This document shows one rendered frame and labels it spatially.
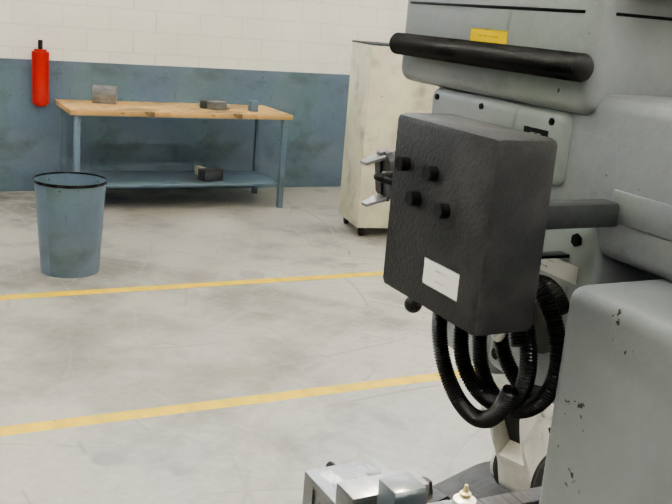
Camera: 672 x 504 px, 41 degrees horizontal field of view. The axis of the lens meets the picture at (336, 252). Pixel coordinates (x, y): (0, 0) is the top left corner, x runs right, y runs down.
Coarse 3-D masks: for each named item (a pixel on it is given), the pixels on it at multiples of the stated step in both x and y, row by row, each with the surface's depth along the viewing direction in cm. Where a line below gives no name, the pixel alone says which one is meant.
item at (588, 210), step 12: (552, 204) 105; (564, 204) 106; (576, 204) 107; (588, 204) 108; (600, 204) 108; (612, 204) 109; (552, 216) 105; (564, 216) 106; (576, 216) 107; (588, 216) 108; (600, 216) 109; (612, 216) 110; (552, 228) 106; (564, 228) 107
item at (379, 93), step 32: (352, 64) 776; (384, 64) 733; (352, 96) 776; (384, 96) 740; (416, 96) 748; (352, 128) 776; (384, 128) 747; (352, 160) 776; (352, 192) 776; (384, 224) 771
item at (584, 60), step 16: (400, 48) 144; (416, 48) 139; (432, 48) 135; (448, 48) 131; (464, 48) 128; (480, 48) 125; (496, 48) 122; (512, 48) 119; (528, 48) 117; (464, 64) 130; (480, 64) 126; (496, 64) 122; (512, 64) 119; (528, 64) 115; (544, 64) 113; (560, 64) 110; (576, 64) 108; (592, 64) 109; (576, 80) 109
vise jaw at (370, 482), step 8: (392, 472) 157; (400, 472) 157; (408, 472) 157; (416, 472) 158; (352, 480) 153; (360, 480) 153; (368, 480) 153; (376, 480) 154; (424, 480) 155; (336, 488) 152; (344, 488) 150; (352, 488) 150; (360, 488) 151; (368, 488) 151; (376, 488) 151; (336, 496) 152; (344, 496) 150; (352, 496) 148; (360, 496) 148; (368, 496) 148; (376, 496) 149
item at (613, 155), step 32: (608, 96) 112; (640, 96) 113; (576, 128) 116; (608, 128) 111; (640, 128) 106; (576, 160) 116; (608, 160) 111; (640, 160) 107; (576, 192) 117; (608, 192) 111; (640, 192) 107; (640, 224) 107; (608, 256) 113; (640, 256) 107
